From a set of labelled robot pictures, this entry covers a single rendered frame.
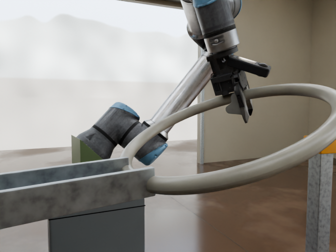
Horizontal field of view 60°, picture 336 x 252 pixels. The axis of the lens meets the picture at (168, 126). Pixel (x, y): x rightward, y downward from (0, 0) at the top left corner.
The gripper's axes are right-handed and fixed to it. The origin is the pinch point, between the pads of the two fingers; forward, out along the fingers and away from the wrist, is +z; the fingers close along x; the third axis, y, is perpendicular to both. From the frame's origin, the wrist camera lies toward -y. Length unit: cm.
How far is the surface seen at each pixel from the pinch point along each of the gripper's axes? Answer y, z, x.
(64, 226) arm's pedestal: 78, 27, 19
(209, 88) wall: 201, 93, -478
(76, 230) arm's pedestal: 76, 31, 17
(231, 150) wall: 194, 239, -474
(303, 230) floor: 26, 187, -169
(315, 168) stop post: -7, 56, -62
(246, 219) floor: 82, 176, -171
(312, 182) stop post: -5, 63, -60
